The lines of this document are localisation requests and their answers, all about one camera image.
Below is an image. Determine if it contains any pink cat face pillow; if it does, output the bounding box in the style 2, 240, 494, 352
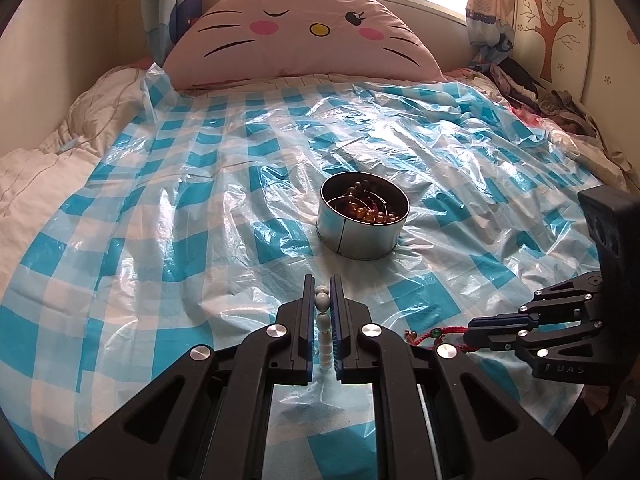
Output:
162, 0, 446, 92

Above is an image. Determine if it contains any red string bead bracelet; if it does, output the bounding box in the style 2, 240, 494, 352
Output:
404, 326, 473, 357

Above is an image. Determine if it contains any white bead bracelet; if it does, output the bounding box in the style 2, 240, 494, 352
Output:
312, 285, 333, 373

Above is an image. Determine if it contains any pile of dark clothes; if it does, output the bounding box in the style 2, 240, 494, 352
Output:
470, 57, 636, 176

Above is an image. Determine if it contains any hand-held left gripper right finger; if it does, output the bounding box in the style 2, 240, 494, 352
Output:
330, 274, 583, 480

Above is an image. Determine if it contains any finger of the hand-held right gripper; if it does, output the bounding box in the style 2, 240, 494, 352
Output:
469, 271, 606, 333
470, 317, 603, 358

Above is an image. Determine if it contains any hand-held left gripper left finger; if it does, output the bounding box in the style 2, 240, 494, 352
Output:
54, 274, 317, 480

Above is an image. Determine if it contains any round metal tin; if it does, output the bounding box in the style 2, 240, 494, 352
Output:
316, 171, 410, 261

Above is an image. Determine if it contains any brown tree wall sticker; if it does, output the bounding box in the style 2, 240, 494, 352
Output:
517, 0, 591, 83

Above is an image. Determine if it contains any large amber bead bracelet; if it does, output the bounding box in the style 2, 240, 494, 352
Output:
334, 185, 402, 224

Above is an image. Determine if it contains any blue checkered plastic sheet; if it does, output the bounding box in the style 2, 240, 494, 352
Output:
0, 62, 616, 480

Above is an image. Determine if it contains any pink cloth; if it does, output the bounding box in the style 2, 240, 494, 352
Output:
580, 385, 626, 411

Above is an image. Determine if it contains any beige quilt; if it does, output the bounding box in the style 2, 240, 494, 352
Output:
0, 66, 161, 306

